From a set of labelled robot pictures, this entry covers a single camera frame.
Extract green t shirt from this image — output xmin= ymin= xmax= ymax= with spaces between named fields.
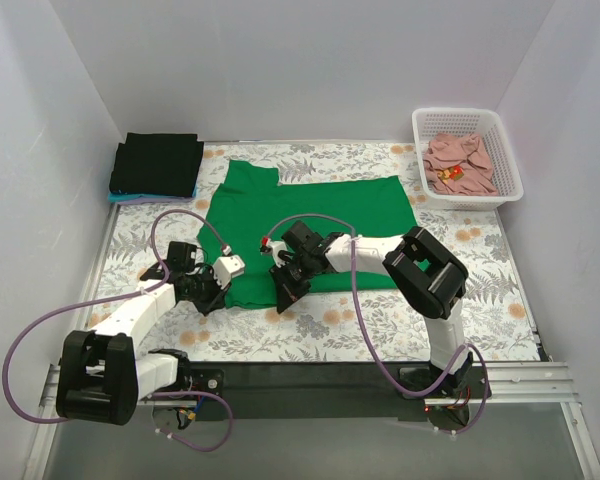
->
xmin=196 ymin=159 xmax=418 ymax=311

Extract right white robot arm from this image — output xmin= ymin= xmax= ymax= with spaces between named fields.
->
xmin=260 ymin=214 xmax=473 ymax=398

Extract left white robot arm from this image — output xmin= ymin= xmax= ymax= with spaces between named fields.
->
xmin=56 ymin=242 xmax=245 ymax=425

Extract folded black t shirt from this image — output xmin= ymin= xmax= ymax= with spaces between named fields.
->
xmin=109 ymin=132 xmax=204 ymax=198

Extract floral table mat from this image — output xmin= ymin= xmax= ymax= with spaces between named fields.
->
xmin=86 ymin=143 xmax=540 ymax=361

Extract pink t shirt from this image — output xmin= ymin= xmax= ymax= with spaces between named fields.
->
xmin=423 ymin=133 xmax=499 ymax=196

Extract white plastic basket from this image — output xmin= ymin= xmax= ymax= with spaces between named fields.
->
xmin=412 ymin=107 xmax=524 ymax=211

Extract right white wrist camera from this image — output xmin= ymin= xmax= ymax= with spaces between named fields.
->
xmin=260 ymin=237 xmax=293 ymax=267

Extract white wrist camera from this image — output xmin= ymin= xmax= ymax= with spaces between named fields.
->
xmin=260 ymin=237 xmax=293 ymax=267
xmin=212 ymin=244 xmax=246 ymax=289

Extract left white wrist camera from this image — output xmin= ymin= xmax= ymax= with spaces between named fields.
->
xmin=212 ymin=244 xmax=246 ymax=289

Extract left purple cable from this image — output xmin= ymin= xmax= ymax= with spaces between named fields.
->
xmin=2 ymin=209 xmax=235 ymax=453

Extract purple cable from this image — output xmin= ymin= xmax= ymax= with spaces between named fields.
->
xmin=2 ymin=209 xmax=235 ymax=453
xmin=267 ymin=214 xmax=490 ymax=436

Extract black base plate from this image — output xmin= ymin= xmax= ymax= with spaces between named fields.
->
xmin=134 ymin=364 xmax=494 ymax=421

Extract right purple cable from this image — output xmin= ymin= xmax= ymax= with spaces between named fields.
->
xmin=267 ymin=214 xmax=490 ymax=436

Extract aluminium frame rail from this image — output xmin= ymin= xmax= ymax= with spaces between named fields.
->
xmin=25 ymin=216 xmax=600 ymax=479

